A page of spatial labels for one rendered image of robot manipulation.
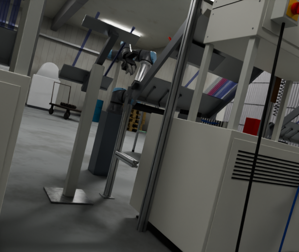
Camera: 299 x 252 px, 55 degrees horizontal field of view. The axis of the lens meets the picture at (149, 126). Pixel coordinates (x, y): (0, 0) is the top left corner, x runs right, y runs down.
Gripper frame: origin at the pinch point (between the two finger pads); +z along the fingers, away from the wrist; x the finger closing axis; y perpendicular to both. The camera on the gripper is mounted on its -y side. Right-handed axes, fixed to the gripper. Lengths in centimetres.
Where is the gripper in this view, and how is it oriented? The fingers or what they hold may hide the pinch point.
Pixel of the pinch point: (132, 72)
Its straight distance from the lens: 200.0
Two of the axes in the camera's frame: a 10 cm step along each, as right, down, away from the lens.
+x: -8.4, -2.0, -5.1
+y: -5.2, 5.7, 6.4
